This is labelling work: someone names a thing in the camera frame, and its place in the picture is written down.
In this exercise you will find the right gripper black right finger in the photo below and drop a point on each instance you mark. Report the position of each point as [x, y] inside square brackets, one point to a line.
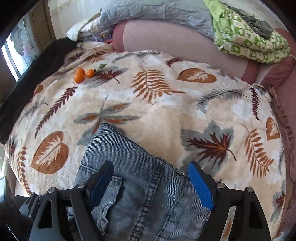
[234, 214]

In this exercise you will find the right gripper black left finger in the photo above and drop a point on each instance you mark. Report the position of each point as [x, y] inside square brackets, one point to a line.
[51, 221]

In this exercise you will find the grey denim pants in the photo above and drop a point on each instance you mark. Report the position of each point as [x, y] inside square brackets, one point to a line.
[147, 198]

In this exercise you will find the black garment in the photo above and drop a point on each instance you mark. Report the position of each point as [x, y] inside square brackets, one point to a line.
[47, 63]

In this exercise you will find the leaf pattern cream blanket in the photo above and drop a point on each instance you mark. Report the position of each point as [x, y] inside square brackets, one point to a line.
[178, 110]

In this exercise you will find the orange tangerine front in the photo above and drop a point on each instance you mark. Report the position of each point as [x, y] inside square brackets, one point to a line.
[79, 78]

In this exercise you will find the orange tangerine with leaf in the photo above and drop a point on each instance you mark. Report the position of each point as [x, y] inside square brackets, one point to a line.
[91, 72]

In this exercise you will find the orange tangerine rear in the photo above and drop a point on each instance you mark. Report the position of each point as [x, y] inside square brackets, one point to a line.
[80, 71]

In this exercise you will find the pink sofa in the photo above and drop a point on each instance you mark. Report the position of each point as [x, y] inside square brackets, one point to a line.
[184, 43]

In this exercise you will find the stained glass window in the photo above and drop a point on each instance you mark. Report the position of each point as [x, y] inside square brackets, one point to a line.
[22, 46]

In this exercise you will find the green white folded quilt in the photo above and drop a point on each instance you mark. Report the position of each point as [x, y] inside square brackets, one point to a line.
[234, 36]

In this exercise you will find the white cream pillow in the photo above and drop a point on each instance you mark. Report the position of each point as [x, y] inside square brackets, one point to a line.
[85, 28]

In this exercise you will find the dark grey folded cloth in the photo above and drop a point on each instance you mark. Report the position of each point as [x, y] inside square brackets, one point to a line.
[260, 27]

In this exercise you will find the grey quilted blanket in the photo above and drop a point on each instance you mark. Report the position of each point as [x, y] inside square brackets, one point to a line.
[192, 14]

